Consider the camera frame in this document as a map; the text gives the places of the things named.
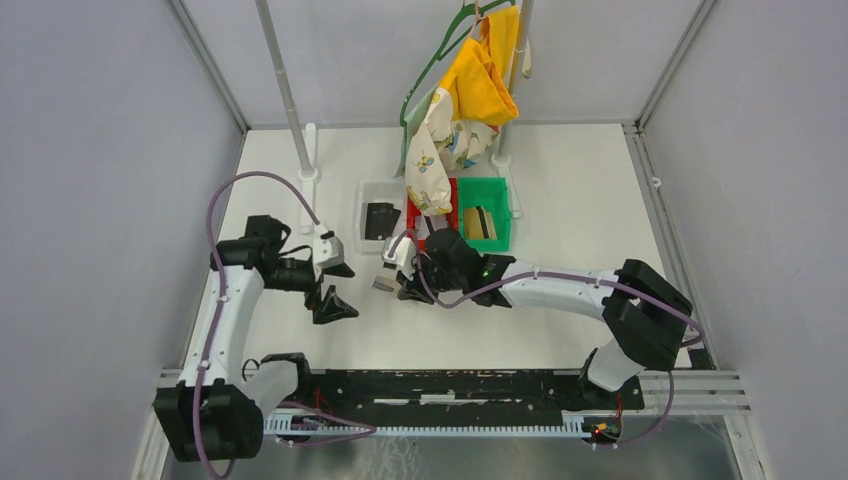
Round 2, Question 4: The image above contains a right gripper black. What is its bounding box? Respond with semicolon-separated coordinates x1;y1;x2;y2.
396;252;465;306

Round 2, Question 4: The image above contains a beige card holder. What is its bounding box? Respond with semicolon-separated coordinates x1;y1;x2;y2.
372;276;398;292

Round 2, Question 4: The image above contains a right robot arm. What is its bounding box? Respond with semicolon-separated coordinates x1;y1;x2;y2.
382;228;697;408

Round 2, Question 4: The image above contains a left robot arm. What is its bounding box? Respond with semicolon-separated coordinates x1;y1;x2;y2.
153;215;359;463

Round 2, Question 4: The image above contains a black card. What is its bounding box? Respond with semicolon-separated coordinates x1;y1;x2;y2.
364;202;401;241

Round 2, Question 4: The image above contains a gold card with stripe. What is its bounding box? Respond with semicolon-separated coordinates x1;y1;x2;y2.
463;206;498;240

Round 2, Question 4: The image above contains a red plastic bin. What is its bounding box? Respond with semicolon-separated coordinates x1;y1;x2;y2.
405;177;461;248

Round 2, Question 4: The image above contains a clear plastic bin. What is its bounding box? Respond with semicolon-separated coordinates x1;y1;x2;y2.
353;180;407;254

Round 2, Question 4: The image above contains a green plastic bin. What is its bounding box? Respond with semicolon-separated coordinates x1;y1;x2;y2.
457;177;512;253

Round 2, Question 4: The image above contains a left white rack foot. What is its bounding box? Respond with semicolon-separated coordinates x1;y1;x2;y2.
298;123;321;212

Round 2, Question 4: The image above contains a yellow patterned garment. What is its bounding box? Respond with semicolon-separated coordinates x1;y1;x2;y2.
396;5;520;216

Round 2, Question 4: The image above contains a right metal rack pole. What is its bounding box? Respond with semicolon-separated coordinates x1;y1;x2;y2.
493;0;535;166

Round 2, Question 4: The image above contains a metal rack pole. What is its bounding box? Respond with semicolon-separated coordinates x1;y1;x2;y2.
255;0;316;178
493;0;535;166

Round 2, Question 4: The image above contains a left metal rack pole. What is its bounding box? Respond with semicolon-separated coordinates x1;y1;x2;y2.
255;0;316;178

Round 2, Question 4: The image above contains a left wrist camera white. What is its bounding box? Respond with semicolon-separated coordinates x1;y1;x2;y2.
311;224;344;270

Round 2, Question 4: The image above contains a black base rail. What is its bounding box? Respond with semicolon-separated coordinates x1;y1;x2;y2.
289;369;645;427

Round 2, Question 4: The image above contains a white slotted cable duct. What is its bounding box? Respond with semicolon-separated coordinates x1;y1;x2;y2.
264;412;591;440

